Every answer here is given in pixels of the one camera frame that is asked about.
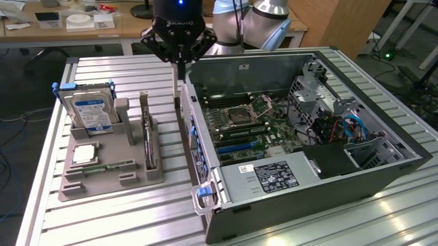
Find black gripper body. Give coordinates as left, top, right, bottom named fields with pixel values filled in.
left=151, top=0, right=208, bottom=51

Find green graphics card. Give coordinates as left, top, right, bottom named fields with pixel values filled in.
left=139, top=91, right=161, bottom=171

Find wooden desk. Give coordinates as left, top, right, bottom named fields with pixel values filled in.
left=0, top=0, right=310, bottom=56

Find black round lamp base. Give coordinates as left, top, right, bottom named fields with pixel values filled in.
left=130, top=0, right=155, bottom=19

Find black office chair base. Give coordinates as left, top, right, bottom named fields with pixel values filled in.
left=19, top=43, right=105, bottom=76

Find white square box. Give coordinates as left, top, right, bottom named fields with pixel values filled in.
left=93, top=13, right=117, bottom=30

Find black RAM slot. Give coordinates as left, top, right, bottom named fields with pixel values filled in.
left=218, top=133, right=272, bottom=141
left=204, top=91, right=249, bottom=99
left=205, top=94, right=250, bottom=103
left=212, top=119, right=270, bottom=129
left=206, top=97, right=250, bottom=105

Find white round box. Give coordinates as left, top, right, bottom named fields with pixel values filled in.
left=66, top=14, right=97, bottom=33

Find silver socket cover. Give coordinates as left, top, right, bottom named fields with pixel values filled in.
left=249, top=94, right=277, bottom=116

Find CPU socket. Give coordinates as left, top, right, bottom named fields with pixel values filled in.
left=222, top=106, right=257, bottom=128

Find black and white box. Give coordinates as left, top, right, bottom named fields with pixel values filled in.
left=34, top=12, right=65, bottom=29

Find hard disk in blue caddy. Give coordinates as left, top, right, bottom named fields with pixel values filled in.
left=50, top=79, right=119, bottom=135

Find silver drive cage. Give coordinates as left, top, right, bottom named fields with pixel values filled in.
left=288, top=58, right=346, bottom=126

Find installed RAM stick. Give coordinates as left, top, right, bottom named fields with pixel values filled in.
left=222, top=125, right=270, bottom=138

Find wooden cabinet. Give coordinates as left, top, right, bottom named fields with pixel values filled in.
left=286, top=0, right=393, bottom=59

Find black expansion slot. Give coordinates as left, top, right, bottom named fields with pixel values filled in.
left=214, top=137, right=257, bottom=147

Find green motherboard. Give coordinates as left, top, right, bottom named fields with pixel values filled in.
left=201, top=84, right=306, bottom=167

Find blue expansion slot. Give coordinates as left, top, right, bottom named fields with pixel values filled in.
left=217, top=142, right=257, bottom=155

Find crumpled papers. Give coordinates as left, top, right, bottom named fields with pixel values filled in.
left=0, top=0, right=27, bottom=23

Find silver CPU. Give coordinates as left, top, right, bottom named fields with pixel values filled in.
left=73, top=145, right=98, bottom=165

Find white socket box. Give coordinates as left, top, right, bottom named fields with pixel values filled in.
left=365, top=33, right=381, bottom=56

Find green RAM stick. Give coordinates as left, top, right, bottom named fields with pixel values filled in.
left=81, top=161, right=135, bottom=173

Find grey parts rack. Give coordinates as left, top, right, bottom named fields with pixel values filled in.
left=57, top=97, right=166, bottom=203

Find silver power supply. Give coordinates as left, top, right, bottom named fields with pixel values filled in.
left=218, top=151, right=314, bottom=204

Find black plastic cover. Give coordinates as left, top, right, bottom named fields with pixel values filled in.
left=304, top=143, right=365, bottom=180

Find black floor equipment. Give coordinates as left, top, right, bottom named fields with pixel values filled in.
left=397, top=65, right=438, bottom=116

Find black open PC case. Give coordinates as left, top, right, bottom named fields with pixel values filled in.
left=174, top=49, right=435, bottom=245

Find black wire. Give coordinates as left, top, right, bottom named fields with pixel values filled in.
left=286, top=98, right=321, bottom=148

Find red wire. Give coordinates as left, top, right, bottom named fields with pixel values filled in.
left=334, top=119, right=348, bottom=142

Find blue wire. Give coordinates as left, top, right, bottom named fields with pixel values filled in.
left=342, top=115, right=370, bottom=143

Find white table frame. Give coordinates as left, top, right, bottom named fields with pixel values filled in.
left=374, top=0, right=438, bottom=71

